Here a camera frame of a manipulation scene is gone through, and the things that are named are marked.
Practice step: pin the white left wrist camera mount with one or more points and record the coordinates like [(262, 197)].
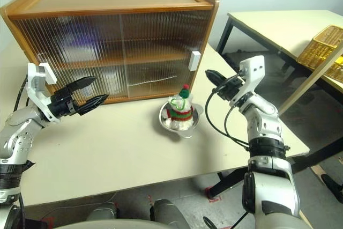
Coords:
[(36, 92)]

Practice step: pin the yellow wicker basket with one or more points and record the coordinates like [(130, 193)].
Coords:
[(336, 72), (321, 46)]

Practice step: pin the wooden cabinet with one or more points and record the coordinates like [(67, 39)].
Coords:
[(107, 1)]

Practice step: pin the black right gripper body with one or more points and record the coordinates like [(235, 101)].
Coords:
[(230, 89)]

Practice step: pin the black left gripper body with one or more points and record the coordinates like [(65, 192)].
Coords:
[(63, 104)]

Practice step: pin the grey rounded robot torso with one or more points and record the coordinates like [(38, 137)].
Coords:
[(112, 225)]

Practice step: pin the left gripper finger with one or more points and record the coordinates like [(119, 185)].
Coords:
[(81, 84), (92, 104)]

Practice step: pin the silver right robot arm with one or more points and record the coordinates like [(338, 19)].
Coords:
[(268, 186)]

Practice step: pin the red floor tape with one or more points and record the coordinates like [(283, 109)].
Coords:
[(213, 198)]

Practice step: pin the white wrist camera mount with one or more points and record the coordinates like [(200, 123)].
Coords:
[(36, 92), (253, 78)]

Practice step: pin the beige wooden beam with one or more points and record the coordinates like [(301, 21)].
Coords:
[(308, 84)]

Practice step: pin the ribbed glass sliding door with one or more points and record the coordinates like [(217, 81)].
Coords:
[(48, 36)]

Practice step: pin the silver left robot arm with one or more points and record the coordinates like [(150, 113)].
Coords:
[(18, 132)]

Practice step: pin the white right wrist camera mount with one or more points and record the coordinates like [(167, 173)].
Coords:
[(253, 78)]

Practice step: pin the metal bowl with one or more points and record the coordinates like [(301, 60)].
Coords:
[(185, 132)]

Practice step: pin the black table foot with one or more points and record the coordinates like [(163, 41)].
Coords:
[(316, 156)]

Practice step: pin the ribbed glass door with crack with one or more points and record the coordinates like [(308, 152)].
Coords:
[(160, 33)]

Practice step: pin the grey rounded right leg cover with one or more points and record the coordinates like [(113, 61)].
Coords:
[(167, 214)]

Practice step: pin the plush snowman toy striped sweater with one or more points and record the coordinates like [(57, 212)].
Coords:
[(179, 113)]

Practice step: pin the grey rounded left leg cover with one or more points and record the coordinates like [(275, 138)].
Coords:
[(103, 211)]

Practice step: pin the grey rounded leg cover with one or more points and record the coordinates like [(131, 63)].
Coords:
[(103, 211), (167, 214)]

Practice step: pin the beige table with black frame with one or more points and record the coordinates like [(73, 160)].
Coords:
[(268, 30)]

